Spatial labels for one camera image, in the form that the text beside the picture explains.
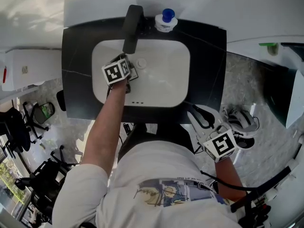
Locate person's right forearm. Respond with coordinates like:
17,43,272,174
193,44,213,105
215,157,247,201

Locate dark green bin white lid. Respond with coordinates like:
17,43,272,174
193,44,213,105
262,43,304,129

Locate black faucet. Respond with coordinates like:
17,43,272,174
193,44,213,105
122,5,145,54

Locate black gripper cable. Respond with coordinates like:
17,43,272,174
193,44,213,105
200,170,257,190

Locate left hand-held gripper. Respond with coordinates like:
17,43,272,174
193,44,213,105
101,53,133,94

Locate white bottle with blue cap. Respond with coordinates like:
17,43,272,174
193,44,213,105
154,8,178,32

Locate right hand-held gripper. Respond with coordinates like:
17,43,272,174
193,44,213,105
187,104,237,163

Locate person's black trousers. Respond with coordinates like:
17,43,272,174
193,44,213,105
117,123,197,162

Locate wire mesh waste basket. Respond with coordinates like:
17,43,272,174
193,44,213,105
33,101,56,125

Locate dark vanity cabinet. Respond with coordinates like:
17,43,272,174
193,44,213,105
61,18,228,124

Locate person's white printed t-shirt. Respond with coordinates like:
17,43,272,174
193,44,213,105
52,140,245,228

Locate white sink basin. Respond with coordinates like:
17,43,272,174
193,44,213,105
91,39,191,108

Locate black office chair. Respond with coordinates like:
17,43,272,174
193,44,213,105
15,145,81,223
0,101,49,156

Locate black chest mount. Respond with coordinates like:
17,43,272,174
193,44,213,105
244,191,273,228

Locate white grey headset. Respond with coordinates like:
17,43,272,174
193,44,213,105
222,107,259,137

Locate black trash bin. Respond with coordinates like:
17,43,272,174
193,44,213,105
56,90,67,112

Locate white toilet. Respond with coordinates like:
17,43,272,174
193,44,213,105
0,47,63,92

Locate person's left forearm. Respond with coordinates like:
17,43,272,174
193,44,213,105
79,81,128,173

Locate white headset black visor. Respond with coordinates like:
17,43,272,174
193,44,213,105
234,134,255,151

